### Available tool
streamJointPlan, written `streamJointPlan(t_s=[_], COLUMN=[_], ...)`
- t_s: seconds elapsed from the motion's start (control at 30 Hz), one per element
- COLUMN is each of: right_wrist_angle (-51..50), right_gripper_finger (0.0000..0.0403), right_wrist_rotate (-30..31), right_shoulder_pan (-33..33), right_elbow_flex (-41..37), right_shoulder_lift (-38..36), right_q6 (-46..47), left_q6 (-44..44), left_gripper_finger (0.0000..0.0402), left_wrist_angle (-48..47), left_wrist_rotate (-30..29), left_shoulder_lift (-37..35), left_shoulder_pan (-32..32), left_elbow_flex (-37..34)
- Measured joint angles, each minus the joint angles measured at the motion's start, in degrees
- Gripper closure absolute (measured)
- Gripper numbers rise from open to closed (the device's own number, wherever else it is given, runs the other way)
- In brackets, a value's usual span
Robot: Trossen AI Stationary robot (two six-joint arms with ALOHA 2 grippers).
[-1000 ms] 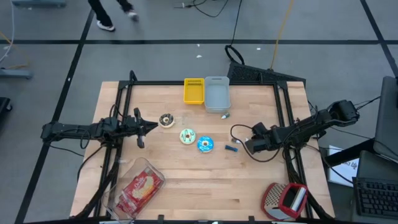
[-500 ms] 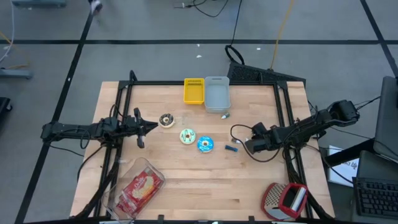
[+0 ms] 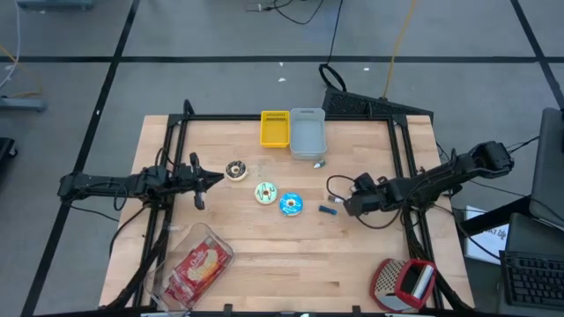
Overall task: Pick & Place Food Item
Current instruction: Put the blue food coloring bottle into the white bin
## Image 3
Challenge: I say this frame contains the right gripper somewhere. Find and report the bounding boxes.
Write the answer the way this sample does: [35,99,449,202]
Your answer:
[343,179,398,218]

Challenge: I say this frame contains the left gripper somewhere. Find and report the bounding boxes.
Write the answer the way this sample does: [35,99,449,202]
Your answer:
[174,151,225,211]

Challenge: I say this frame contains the chocolate iced toy donut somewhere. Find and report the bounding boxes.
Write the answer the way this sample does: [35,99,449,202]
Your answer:
[224,159,249,182]

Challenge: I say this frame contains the mint iced toy donut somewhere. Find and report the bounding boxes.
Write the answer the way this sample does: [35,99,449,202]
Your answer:
[254,181,279,206]

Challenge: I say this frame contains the red cracker packet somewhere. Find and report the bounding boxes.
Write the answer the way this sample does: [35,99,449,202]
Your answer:
[175,237,234,294]
[163,263,208,310]

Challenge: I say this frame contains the clear plastic container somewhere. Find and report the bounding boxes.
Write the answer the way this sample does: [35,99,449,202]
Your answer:
[143,222,236,314]

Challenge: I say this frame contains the blue iced toy donut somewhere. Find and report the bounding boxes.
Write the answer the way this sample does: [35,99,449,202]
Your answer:
[278,191,305,217]

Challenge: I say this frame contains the red-rimmed perforated grey pad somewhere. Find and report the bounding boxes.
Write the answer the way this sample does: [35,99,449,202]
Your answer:
[368,258,411,313]

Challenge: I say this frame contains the yellow plastic basket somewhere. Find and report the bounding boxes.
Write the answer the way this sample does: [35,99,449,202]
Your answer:
[259,109,292,150]

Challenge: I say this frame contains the grey plastic bin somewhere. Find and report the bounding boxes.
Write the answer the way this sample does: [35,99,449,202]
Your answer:
[288,107,329,161]

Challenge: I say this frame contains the red and silver grater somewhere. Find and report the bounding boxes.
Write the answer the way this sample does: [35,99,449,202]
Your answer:
[394,258,439,310]

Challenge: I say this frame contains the black perforated panel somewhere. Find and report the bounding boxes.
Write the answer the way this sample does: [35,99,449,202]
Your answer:
[320,85,435,121]

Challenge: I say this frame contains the white roll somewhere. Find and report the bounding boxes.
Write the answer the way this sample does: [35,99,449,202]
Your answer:
[412,263,436,301]

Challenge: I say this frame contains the white printed paper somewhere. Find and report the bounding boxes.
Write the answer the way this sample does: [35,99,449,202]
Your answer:
[464,204,511,266]

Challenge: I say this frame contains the black desk bar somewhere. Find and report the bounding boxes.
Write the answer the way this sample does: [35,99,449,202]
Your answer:
[457,195,532,238]

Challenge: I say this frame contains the black keyboard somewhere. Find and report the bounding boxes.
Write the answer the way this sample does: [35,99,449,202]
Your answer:
[499,249,564,310]

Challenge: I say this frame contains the grey floor foot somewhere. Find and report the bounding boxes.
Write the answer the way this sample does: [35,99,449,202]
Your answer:
[0,96,48,113]

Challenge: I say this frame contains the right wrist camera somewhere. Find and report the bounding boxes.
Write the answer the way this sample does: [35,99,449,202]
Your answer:
[353,172,377,194]

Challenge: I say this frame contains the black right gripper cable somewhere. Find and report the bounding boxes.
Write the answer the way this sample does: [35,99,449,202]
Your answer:
[325,174,353,204]

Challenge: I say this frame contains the black aluminium table frame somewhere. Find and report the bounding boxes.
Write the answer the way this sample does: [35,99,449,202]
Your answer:
[105,99,475,314]

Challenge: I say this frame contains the thick black cable loop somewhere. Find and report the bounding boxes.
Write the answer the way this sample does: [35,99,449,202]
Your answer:
[317,63,348,92]

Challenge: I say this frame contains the yellow hanging cord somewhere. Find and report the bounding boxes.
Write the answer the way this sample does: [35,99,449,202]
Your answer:
[381,0,419,100]

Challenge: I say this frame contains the black hanging cable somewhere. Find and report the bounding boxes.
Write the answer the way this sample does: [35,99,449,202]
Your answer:
[326,0,345,67]

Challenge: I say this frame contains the thin black floor cable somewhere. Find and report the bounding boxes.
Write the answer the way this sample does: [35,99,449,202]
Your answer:
[245,0,327,26]

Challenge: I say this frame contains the white floor cable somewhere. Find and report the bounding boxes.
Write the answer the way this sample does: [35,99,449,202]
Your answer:
[0,0,23,92]

